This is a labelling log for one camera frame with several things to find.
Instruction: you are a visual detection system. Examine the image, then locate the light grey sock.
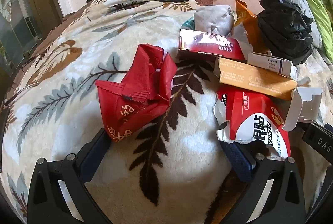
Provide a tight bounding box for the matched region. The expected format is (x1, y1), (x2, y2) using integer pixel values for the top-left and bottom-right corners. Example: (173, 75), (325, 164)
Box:
(193, 5), (236, 36)

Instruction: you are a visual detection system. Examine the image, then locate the torn red and white box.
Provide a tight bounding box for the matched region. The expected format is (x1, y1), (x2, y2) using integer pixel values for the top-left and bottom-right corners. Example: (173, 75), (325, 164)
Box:
(215, 85), (292, 159)

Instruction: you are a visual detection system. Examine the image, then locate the teal tissue packet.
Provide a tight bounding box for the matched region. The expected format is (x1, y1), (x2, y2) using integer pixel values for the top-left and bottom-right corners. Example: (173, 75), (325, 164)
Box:
(181, 17), (195, 31)

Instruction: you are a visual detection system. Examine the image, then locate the tan cardboard box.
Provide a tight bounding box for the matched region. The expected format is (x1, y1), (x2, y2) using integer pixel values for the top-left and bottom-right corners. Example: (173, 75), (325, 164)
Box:
(213, 56), (323, 132)

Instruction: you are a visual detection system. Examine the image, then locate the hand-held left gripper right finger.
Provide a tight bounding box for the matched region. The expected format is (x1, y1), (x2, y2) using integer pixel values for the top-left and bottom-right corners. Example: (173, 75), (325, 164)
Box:
(221, 140), (306, 224)

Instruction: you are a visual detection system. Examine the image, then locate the leaf print blanket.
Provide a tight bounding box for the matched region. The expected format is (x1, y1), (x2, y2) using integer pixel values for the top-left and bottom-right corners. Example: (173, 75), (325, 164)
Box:
(0, 0), (333, 224)

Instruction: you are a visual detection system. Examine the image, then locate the red cigarette box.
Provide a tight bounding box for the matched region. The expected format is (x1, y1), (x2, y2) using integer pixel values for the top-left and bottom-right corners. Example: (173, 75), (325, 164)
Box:
(178, 28), (253, 62)

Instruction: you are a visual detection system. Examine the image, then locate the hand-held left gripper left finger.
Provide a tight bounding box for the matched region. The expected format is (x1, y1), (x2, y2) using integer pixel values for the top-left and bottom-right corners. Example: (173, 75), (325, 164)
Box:
(27, 126), (112, 224)

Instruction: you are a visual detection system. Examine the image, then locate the red snack wrapper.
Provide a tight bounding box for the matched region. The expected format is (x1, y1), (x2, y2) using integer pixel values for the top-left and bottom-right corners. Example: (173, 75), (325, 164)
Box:
(95, 43), (177, 144)

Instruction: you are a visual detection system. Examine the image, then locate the orange foil packet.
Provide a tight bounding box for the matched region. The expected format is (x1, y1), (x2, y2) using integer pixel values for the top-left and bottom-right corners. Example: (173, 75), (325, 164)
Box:
(234, 0), (270, 54)

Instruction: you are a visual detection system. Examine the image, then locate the wooden door with stained glass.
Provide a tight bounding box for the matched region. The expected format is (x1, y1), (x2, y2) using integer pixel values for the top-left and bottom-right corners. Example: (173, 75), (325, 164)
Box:
(0, 0), (63, 76)

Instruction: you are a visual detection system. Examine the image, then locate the black plastic bag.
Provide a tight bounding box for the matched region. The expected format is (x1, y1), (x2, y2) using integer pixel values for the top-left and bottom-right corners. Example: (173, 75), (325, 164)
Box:
(256, 0), (314, 66)

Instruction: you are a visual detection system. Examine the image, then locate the white medicine box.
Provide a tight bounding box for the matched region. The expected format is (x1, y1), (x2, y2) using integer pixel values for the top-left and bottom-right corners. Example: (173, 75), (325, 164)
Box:
(247, 52), (298, 77)

